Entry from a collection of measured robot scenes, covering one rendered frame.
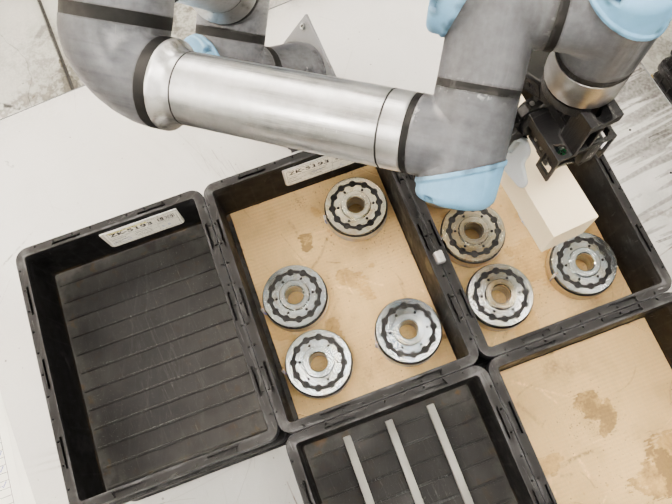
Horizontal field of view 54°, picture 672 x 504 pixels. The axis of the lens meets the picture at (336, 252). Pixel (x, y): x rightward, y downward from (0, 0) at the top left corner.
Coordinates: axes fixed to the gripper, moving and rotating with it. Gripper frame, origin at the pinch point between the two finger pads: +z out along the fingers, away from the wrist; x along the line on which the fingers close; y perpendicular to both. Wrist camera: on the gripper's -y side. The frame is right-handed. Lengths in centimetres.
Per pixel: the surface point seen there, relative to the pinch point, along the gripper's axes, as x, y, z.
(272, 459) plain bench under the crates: -49, 19, 39
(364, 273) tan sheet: -22.1, -0.6, 26.6
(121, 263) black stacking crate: -58, -20, 27
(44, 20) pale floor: -72, -149, 111
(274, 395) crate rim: -42.2, 12.5, 16.5
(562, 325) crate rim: -1.2, 20.8, 16.4
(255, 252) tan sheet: -36.8, -11.6, 26.7
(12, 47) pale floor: -86, -143, 111
